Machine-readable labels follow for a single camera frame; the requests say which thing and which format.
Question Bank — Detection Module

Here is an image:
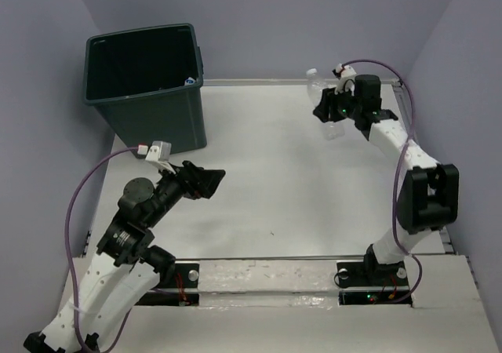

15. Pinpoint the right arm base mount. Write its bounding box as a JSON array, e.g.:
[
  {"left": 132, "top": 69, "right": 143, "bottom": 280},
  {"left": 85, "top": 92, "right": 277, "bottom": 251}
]
[{"left": 333, "top": 260, "right": 413, "bottom": 306}]

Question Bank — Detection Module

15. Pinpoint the clear bottle blue label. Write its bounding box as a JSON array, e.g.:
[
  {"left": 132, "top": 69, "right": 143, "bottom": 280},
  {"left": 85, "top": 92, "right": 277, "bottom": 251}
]
[{"left": 306, "top": 68, "right": 345, "bottom": 141}]

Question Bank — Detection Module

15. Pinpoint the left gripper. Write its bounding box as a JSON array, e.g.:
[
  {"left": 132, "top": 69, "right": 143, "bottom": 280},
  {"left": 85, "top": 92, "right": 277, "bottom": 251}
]
[{"left": 146, "top": 159, "right": 227, "bottom": 226}]

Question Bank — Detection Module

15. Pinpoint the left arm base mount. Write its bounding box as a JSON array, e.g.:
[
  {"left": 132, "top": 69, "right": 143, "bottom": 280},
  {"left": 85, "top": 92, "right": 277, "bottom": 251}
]
[{"left": 136, "top": 260, "right": 200, "bottom": 307}]

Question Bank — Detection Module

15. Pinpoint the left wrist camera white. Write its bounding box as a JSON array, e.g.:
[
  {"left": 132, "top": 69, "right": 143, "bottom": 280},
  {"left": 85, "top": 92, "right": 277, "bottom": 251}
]
[{"left": 136, "top": 140, "right": 174, "bottom": 173}]

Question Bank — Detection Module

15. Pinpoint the small bottle yellow cap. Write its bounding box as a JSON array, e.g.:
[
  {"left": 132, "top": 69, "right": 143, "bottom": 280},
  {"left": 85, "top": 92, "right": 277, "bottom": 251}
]
[{"left": 184, "top": 77, "right": 195, "bottom": 86}]

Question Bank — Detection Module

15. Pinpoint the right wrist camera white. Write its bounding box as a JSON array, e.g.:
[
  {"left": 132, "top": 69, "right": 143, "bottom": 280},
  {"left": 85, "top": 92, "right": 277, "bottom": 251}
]
[{"left": 333, "top": 64, "right": 357, "bottom": 94}]

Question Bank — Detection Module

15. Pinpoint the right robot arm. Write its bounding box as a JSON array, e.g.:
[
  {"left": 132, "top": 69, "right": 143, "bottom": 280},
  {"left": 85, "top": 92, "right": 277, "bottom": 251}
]
[{"left": 311, "top": 75, "right": 460, "bottom": 288}]

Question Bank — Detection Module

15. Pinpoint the white foam strip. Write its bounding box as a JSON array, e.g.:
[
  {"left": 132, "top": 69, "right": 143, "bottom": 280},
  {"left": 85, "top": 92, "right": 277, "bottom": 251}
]
[{"left": 198, "top": 259, "right": 339, "bottom": 310}]

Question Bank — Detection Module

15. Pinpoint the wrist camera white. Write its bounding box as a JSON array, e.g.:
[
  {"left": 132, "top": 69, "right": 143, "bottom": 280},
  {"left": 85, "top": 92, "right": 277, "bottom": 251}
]
[
  {"left": 333, "top": 64, "right": 357, "bottom": 94},
  {"left": 136, "top": 140, "right": 174, "bottom": 173}
]

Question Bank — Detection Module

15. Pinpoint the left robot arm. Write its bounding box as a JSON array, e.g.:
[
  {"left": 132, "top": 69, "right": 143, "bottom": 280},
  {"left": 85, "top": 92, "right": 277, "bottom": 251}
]
[{"left": 24, "top": 161, "right": 226, "bottom": 352}]

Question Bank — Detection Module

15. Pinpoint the dark green plastic bin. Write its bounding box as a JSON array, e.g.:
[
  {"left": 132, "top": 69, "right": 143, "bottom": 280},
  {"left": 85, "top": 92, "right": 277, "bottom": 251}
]
[{"left": 83, "top": 23, "right": 207, "bottom": 154}]

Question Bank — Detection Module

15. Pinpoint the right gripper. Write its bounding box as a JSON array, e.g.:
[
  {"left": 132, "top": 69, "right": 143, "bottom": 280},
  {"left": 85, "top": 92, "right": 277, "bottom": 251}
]
[{"left": 312, "top": 84, "right": 362, "bottom": 124}]

